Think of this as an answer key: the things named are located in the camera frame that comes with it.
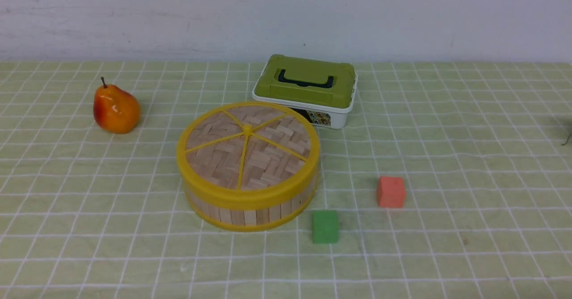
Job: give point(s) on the red foam cube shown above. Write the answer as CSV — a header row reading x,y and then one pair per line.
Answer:
x,y
391,192

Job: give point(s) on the green white lidded box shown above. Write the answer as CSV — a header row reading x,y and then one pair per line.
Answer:
x,y
322,92

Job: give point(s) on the yellow woven steamer lid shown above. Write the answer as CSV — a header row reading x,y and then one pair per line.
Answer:
x,y
249,156

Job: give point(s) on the orange red pear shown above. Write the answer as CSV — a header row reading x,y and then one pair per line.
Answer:
x,y
114,109

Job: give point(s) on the green foam cube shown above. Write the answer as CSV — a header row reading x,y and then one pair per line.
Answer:
x,y
325,227

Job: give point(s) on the green checkered tablecloth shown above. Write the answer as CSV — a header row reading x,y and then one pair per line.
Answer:
x,y
88,214

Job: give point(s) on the yellow bamboo steamer basket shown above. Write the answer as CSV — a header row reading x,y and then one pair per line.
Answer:
x,y
259,219

